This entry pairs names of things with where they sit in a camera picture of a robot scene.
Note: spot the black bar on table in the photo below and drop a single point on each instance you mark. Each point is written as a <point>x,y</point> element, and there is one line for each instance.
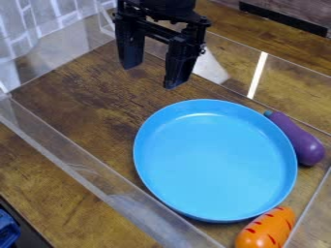
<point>285,19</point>

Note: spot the blue plastic plate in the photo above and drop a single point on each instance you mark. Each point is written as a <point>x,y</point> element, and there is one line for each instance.
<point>216,160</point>

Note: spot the purple toy eggplant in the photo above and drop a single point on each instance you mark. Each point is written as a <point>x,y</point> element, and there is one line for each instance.
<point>309,147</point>

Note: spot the orange toy carrot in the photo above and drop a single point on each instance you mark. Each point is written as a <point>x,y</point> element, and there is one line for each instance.
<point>269,230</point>

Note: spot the blue object at corner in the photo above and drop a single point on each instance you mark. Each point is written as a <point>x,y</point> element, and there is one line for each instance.
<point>10,230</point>

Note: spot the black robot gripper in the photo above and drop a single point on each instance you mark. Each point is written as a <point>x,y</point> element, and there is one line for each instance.
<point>135,22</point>

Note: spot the clear acrylic enclosure wall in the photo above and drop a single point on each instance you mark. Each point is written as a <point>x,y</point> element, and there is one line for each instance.
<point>70,120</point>

